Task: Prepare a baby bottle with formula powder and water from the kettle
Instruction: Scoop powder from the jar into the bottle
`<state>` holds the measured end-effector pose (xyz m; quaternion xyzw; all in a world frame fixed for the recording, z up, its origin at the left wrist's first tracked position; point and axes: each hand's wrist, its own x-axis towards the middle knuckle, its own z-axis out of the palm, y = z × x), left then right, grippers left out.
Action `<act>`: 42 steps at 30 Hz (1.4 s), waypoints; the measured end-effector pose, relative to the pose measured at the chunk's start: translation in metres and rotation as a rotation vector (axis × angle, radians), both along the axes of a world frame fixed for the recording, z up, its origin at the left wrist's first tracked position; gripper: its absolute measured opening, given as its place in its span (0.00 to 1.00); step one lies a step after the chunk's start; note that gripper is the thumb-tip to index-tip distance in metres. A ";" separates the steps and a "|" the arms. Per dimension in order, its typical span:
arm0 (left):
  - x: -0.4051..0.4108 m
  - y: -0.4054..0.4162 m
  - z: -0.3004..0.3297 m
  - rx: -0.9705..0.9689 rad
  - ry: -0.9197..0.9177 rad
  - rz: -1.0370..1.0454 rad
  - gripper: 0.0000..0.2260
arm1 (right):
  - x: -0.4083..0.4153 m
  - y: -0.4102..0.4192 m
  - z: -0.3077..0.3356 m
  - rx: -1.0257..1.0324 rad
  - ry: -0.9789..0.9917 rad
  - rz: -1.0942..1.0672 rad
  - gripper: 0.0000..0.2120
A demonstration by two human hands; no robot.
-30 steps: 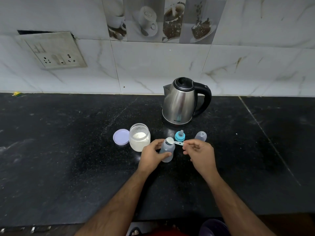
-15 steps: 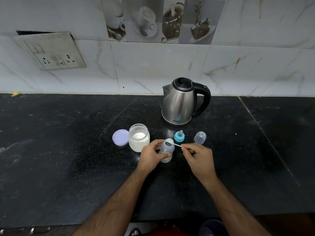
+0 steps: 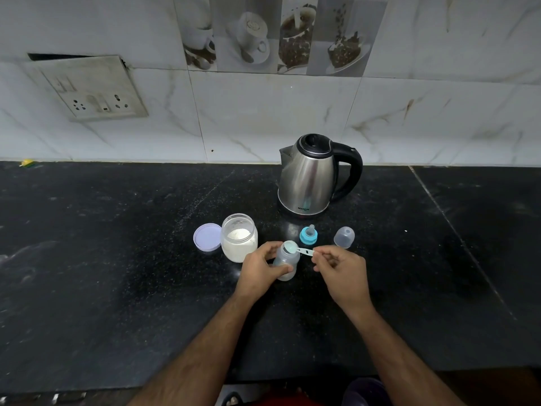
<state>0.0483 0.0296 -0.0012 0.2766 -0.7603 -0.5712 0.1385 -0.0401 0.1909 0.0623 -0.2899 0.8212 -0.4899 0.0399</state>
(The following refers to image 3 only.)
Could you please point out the person's red shirt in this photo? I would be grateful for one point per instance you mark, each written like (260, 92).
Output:
(291, 401)

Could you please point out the lavender jar lid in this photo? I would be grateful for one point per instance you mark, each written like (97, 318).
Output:
(206, 237)

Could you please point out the person's left hand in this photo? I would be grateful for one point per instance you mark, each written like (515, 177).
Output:
(253, 274)

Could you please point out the person's right hand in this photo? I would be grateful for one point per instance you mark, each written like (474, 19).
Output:
(346, 279)

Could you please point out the coffee print decorative tile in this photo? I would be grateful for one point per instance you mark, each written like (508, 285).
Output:
(279, 33)

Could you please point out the clear jar of white powder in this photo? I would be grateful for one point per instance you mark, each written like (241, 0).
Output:
(238, 245)

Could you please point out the clear baby bottle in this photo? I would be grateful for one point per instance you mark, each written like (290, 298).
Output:
(286, 261)

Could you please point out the stainless steel electric kettle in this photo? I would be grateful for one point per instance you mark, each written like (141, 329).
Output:
(308, 177)

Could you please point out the white wall socket plate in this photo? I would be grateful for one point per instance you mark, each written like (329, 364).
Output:
(91, 90)

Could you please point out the person's right forearm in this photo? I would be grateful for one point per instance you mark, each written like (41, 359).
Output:
(401, 363)

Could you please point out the small yellow scrap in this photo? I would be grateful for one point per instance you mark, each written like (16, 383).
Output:
(26, 163)

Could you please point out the clear bottle cap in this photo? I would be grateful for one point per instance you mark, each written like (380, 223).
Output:
(344, 238)

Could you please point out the blue nipple ring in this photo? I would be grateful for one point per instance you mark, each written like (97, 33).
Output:
(308, 236)

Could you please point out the pale green measuring scoop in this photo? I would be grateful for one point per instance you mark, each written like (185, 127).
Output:
(304, 251)

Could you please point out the person's left forearm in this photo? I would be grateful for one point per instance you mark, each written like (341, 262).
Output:
(198, 359)

